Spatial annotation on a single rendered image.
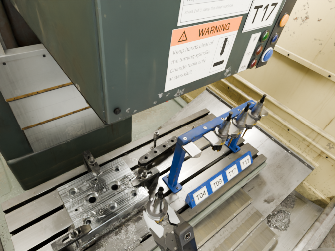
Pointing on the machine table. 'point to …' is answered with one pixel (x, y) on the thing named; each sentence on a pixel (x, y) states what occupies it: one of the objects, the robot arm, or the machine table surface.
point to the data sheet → (210, 10)
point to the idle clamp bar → (171, 144)
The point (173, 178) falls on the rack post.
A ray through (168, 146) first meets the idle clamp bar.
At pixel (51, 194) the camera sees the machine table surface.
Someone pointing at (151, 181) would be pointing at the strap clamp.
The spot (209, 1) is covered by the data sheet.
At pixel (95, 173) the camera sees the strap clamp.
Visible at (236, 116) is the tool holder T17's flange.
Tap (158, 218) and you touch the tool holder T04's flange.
